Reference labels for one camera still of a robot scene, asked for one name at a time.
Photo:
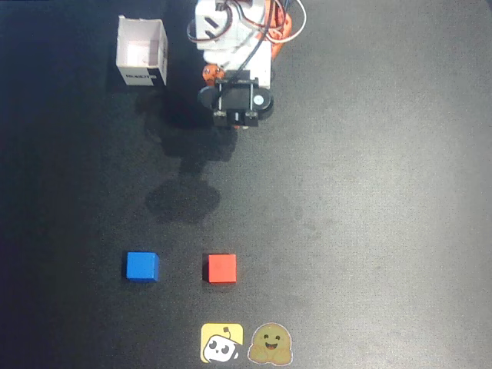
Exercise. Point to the white cardboard box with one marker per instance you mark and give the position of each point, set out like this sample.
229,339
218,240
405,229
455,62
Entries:
140,52

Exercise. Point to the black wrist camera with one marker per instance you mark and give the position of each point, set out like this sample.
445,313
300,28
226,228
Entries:
238,100

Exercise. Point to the hugging face emoji sticker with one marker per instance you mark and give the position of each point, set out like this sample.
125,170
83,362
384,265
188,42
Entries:
270,343

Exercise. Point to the red cube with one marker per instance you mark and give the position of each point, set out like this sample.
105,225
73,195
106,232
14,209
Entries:
222,268

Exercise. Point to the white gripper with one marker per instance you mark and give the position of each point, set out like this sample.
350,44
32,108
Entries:
258,73

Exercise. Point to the blue cube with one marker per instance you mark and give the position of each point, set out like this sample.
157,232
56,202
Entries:
141,266

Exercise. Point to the yellow robot sticker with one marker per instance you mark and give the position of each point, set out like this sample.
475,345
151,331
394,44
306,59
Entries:
221,343

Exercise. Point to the orange and white robot arm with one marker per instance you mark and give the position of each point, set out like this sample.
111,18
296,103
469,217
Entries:
207,23

